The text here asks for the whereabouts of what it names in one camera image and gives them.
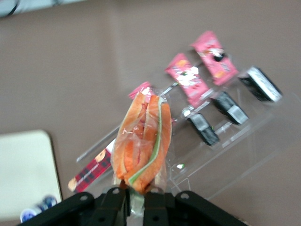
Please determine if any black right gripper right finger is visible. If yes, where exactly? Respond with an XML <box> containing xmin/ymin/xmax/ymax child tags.
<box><xmin>143</xmin><ymin>187</ymin><xmax>249</xmax><ymax>226</ymax></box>

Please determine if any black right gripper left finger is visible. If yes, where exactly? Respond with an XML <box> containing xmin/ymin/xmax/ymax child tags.
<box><xmin>22</xmin><ymin>186</ymin><xmax>131</xmax><ymax>226</ymax></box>

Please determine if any plastic sandwich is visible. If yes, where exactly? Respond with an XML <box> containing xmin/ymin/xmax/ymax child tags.
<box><xmin>111</xmin><ymin>87</ymin><xmax>174</xmax><ymax>216</ymax></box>

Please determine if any beige plastic tray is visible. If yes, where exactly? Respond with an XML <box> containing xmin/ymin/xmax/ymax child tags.
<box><xmin>0</xmin><ymin>129</ymin><xmax>63</xmax><ymax>214</ymax></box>

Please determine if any red plaid cookie box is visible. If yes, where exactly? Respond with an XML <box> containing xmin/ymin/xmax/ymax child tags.
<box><xmin>67</xmin><ymin>143</ymin><xmax>114</xmax><ymax>193</ymax></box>

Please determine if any blue lid yogurt cup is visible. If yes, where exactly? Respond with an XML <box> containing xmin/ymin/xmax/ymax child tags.
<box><xmin>20</xmin><ymin>194</ymin><xmax>58</xmax><ymax>223</ymax></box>

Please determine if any clear acrylic stepped stand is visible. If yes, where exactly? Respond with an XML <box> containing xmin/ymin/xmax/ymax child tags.
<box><xmin>76</xmin><ymin>47</ymin><xmax>301</xmax><ymax>201</ymax></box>

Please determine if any small black white box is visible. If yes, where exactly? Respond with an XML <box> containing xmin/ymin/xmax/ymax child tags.
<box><xmin>238</xmin><ymin>66</ymin><xmax>283</xmax><ymax>103</ymax></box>
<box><xmin>187</xmin><ymin>112</ymin><xmax>220</xmax><ymax>147</ymax></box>
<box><xmin>212</xmin><ymin>91</ymin><xmax>250</xmax><ymax>125</ymax></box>

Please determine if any pink snack packet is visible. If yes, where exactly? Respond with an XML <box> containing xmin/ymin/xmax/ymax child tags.
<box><xmin>190</xmin><ymin>30</ymin><xmax>238</xmax><ymax>87</ymax></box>
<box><xmin>127</xmin><ymin>81</ymin><xmax>153</xmax><ymax>98</ymax></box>
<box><xmin>164</xmin><ymin>52</ymin><xmax>210</xmax><ymax>107</ymax></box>

